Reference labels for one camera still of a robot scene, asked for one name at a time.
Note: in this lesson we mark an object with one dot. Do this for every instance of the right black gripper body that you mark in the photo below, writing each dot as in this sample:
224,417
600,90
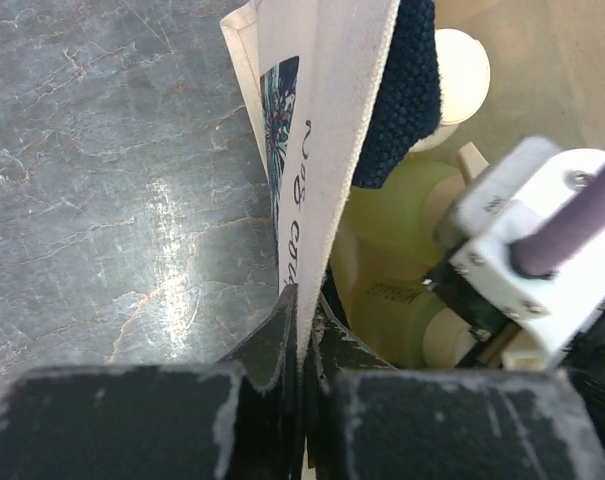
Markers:
585,366

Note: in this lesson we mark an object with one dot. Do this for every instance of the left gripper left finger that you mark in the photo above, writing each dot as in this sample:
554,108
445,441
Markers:
236,418

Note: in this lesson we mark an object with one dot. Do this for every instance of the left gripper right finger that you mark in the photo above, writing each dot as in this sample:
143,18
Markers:
368,420

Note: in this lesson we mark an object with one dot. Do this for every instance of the green bottle round cap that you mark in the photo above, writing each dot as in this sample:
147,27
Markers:
409,326

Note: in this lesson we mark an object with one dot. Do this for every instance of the green pump dispenser bottle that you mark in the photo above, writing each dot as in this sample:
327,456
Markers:
387,232

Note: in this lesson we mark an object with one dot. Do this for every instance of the cream lotion bottle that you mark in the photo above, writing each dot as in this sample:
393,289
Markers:
465,76

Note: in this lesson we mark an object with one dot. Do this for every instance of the cream canvas tote bag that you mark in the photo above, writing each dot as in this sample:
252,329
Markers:
338,92

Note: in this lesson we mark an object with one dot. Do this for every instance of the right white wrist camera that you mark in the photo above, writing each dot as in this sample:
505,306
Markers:
525,252

